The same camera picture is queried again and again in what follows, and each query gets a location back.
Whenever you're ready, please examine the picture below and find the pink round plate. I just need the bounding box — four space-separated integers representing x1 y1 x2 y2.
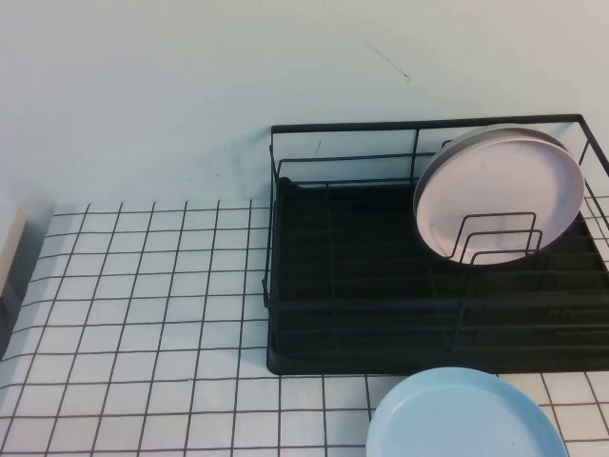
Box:
412 125 586 267

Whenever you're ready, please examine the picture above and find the black wire dish rack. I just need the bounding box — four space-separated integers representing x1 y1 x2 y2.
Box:
260 112 609 377

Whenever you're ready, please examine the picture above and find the light blue round plate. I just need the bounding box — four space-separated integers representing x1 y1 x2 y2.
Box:
364 366 570 457

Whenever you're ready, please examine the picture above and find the black drip tray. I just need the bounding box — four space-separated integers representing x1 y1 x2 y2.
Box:
265 176 609 377

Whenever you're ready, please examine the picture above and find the grey round plate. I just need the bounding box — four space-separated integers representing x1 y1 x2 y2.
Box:
429 122 572 167

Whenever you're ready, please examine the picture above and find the beige box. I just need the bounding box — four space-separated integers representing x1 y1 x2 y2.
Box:
0 205 28 297

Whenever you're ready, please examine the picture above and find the white grid pattern tablecloth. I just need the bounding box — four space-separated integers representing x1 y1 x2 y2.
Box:
0 199 609 457

